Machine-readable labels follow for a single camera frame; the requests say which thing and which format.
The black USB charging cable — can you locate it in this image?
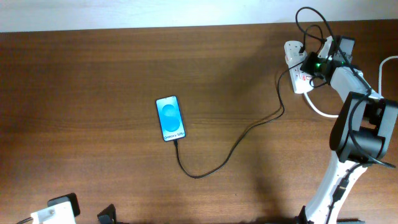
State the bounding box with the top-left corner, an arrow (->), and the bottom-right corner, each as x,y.
173,24 -> 327,180

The blue Samsung Galaxy smartphone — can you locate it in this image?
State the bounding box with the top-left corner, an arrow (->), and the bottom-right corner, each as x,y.
155,95 -> 186,142

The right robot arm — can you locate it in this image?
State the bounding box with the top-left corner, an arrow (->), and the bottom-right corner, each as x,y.
294,52 -> 397,223

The white USB charger plug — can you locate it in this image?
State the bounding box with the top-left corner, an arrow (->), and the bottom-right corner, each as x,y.
285,49 -> 307,67

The white power strip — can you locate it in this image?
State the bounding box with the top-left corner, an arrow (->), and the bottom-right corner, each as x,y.
284,40 -> 313,94

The white power strip cord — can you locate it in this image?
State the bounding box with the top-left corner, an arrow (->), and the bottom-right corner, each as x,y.
303,55 -> 398,119

